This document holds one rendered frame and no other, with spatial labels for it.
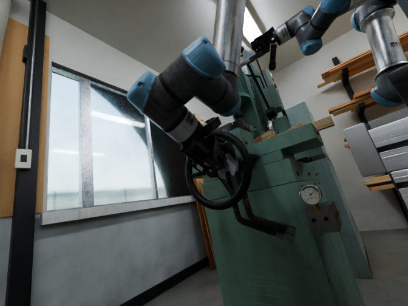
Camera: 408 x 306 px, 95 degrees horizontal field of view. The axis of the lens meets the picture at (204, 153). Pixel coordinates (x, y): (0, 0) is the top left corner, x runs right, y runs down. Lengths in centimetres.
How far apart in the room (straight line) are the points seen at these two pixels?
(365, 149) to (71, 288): 177
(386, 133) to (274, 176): 44
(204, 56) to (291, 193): 58
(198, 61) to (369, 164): 34
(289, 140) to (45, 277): 165
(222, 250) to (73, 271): 117
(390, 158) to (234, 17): 43
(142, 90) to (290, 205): 62
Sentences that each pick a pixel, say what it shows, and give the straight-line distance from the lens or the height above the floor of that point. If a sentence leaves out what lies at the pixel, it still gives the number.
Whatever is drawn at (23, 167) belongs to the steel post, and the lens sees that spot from 166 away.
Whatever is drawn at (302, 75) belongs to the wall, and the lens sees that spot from 368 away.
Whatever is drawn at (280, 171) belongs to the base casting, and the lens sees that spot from 77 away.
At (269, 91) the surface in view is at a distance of 124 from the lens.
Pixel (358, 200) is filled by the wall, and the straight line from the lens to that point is 327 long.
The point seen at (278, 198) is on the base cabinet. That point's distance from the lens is 78.
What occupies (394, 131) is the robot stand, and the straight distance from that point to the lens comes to 42.
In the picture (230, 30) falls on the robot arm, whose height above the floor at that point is 107.
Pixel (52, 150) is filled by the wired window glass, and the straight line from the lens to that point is 193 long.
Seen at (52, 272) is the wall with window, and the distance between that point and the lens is 176.
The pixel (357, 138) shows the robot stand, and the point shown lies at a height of 75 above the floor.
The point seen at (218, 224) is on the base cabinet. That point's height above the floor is 60.
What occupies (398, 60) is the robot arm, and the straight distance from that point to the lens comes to 111.
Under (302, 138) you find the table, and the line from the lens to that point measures 77.
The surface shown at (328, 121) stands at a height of 92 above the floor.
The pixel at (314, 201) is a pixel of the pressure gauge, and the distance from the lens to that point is 69.
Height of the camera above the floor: 69
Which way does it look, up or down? 16 degrees up
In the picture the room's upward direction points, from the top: 11 degrees counter-clockwise
